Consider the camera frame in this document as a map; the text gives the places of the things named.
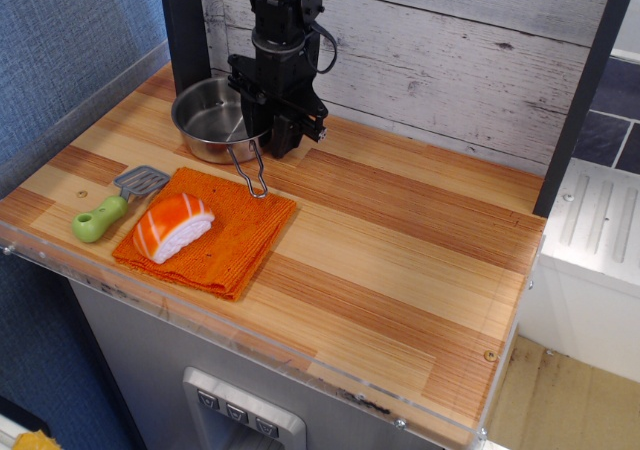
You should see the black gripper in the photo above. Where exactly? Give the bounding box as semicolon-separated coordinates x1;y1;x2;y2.
228;32;328;159

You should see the stainless steel pot with handle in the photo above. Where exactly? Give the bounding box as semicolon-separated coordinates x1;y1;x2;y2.
171;77;269;199

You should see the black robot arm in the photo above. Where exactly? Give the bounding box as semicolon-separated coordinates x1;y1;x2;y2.
228;0;328;158

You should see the orange folded towel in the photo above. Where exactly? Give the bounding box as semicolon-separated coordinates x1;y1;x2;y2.
112;167;296;301

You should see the toy salmon sushi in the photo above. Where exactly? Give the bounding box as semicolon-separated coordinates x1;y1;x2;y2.
133;193;215;264

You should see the clear acrylic table edge guard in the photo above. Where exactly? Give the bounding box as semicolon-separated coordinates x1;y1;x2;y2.
1;211;543;449

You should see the silver toy fridge cabinet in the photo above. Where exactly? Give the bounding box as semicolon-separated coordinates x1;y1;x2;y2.
71;283;434;449

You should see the silver ice dispenser panel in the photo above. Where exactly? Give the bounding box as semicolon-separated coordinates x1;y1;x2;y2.
182;367;307;449

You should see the white toy sink unit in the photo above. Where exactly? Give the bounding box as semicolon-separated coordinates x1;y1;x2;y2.
518;159;639;381

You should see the yellow black object at corner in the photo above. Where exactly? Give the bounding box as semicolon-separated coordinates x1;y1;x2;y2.
11;431;62;450

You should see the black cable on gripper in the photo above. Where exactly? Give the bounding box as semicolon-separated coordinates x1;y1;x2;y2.
307;22;339;76

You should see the dark grey left post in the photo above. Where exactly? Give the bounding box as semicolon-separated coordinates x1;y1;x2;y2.
162;0;211;95

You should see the dark grey post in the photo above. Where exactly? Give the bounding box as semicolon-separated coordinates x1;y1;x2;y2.
533;0;631;218
162;0;211;95

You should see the green handled grey toy spatula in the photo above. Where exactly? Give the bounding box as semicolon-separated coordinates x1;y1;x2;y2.
71;165;170;243

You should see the dark grey right post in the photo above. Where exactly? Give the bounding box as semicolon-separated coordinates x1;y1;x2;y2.
533;0;631;218

